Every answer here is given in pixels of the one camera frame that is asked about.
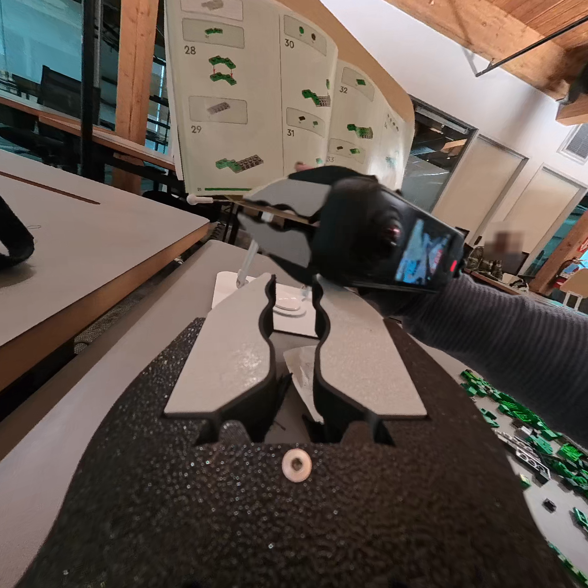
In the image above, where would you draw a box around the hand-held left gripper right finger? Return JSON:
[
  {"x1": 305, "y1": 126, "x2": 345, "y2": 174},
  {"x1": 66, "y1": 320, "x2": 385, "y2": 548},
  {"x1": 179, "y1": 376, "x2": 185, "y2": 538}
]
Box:
[{"x1": 314, "y1": 275, "x2": 428, "y2": 437}]

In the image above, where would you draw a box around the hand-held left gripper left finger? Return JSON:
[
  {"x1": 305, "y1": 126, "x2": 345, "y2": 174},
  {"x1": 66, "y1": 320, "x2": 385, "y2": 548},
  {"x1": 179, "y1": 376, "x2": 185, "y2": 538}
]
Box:
[{"x1": 164, "y1": 274, "x2": 279, "y2": 437}]

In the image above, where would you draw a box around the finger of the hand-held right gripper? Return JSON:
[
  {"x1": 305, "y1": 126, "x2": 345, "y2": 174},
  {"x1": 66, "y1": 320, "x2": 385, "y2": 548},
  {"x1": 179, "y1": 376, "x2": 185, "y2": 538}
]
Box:
[
  {"x1": 236, "y1": 212, "x2": 319, "y2": 276},
  {"x1": 243, "y1": 177, "x2": 332, "y2": 225}
]

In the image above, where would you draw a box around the brick instruction booklet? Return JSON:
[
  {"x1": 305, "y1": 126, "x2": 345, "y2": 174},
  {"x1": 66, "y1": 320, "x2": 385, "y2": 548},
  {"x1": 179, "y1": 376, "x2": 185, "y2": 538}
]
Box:
[{"x1": 164, "y1": 0, "x2": 416, "y2": 194}]

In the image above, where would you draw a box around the person's right forearm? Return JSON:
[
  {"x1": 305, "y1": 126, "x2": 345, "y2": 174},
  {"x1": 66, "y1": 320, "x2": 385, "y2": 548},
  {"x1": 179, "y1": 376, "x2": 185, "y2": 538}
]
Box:
[{"x1": 367, "y1": 273, "x2": 588, "y2": 453}]

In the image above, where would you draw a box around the pile of green bricks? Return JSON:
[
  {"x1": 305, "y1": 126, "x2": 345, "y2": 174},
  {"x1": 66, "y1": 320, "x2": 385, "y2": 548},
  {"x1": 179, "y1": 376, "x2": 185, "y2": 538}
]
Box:
[{"x1": 459, "y1": 369, "x2": 588, "y2": 588}]

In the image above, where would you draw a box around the grey table wooden edge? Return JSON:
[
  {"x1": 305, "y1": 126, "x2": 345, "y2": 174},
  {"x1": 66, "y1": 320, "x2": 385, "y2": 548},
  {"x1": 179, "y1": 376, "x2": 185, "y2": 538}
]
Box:
[{"x1": 0, "y1": 149, "x2": 212, "y2": 391}]

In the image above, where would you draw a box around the long wooden table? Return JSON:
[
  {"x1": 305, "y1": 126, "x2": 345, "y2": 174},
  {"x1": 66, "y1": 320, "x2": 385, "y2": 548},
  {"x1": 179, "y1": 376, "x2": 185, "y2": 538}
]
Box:
[{"x1": 0, "y1": 94, "x2": 177, "y2": 173}]

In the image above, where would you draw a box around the white chair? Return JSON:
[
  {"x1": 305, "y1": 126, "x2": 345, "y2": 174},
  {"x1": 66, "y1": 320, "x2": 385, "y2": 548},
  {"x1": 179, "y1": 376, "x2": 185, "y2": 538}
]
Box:
[{"x1": 560, "y1": 269, "x2": 588, "y2": 314}]

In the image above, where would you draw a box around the black office chair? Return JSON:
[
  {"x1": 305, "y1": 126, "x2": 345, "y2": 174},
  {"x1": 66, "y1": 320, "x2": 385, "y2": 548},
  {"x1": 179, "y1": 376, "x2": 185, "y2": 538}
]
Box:
[{"x1": 39, "y1": 64, "x2": 102, "y2": 126}]

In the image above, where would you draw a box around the wall vent grille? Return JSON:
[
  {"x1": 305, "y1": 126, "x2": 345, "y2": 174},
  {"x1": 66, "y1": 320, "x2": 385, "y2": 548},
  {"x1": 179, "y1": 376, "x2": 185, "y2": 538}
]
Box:
[{"x1": 558, "y1": 123, "x2": 588, "y2": 162}]

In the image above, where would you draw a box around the black strap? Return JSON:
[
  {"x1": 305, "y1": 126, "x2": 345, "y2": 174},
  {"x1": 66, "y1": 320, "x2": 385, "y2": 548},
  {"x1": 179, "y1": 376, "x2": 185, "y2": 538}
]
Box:
[{"x1": 0, "y1": 195, "x2": 36, "y2": 273}]

